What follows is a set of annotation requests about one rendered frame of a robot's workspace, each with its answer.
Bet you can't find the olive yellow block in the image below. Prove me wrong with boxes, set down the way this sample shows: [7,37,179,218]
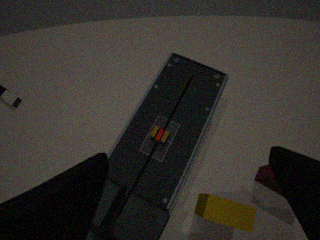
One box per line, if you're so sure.
[195,193,257,232]

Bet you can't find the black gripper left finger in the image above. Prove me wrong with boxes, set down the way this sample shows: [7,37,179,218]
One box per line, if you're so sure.
[0,152,109,240]

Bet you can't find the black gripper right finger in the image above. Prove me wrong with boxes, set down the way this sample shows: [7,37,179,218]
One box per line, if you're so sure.
[268,147,320,240]

